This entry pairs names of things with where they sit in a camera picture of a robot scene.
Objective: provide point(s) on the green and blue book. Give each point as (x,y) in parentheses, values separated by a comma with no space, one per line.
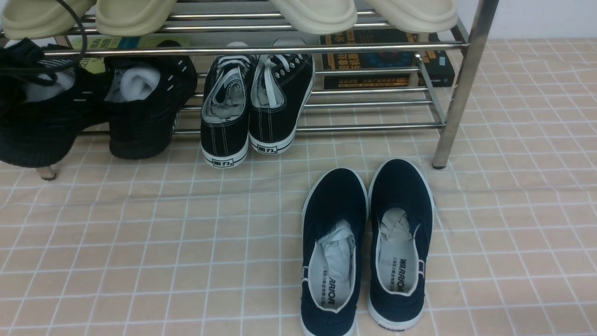
(96,65)

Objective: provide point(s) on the checkered beige tablecloth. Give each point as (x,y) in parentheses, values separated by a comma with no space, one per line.
(173,247)

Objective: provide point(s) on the stainless steel shoe rack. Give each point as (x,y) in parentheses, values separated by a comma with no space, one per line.
(258,28)

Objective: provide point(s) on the black canvas sneaker right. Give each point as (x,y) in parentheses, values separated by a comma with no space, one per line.
(281,87)

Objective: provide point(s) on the beige slipper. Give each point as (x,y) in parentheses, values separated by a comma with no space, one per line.
(38,19)
(130,18)

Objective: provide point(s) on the beige slipper far left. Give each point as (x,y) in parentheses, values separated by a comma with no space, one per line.
(38,19)

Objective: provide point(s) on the navy slip-on shoe left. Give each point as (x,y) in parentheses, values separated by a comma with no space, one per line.
(334,217)

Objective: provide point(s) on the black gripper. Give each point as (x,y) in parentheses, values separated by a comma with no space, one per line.
(22,61)

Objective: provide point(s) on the black book with orange text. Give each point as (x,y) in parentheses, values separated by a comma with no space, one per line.
(438,65)

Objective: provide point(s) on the cream slipper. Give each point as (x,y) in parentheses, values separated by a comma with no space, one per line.
(417,16)
(318,17)

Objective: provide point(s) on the navy slip-on shoe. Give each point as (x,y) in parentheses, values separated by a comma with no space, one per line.
(334,217)
(402,213)

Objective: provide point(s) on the black canvas sneaker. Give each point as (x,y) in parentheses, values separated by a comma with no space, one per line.
(281,87)
(226,109)

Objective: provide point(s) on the black canvas sneaker left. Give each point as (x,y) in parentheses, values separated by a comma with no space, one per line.
(226,109)

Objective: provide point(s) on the navy slip-on shoe right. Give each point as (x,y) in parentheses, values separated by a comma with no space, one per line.
(402,213)

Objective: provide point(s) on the cream slipper far right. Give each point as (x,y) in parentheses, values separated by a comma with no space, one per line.
(417,16)

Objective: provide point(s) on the black knit sneaker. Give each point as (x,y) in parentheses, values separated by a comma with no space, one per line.
(42,114)
(144,100)

